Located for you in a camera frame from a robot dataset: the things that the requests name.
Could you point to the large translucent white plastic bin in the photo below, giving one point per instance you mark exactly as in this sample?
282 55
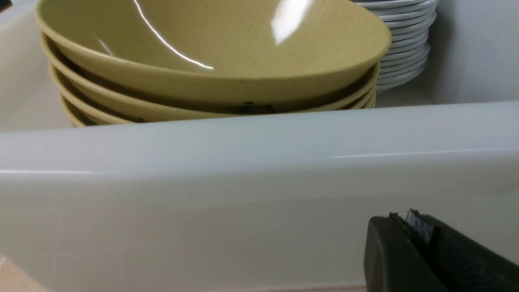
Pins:
265 204

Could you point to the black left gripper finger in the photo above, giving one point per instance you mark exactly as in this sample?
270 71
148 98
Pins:
419 253

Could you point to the yellow bowl in stack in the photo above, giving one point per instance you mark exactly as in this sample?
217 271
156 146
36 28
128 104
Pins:
221 54
83 99
56 58
83 114

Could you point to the top yellow bowl in stack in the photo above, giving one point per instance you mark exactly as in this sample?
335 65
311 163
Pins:
221 54

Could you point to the stack of white plates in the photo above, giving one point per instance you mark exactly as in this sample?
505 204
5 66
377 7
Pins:
409 22

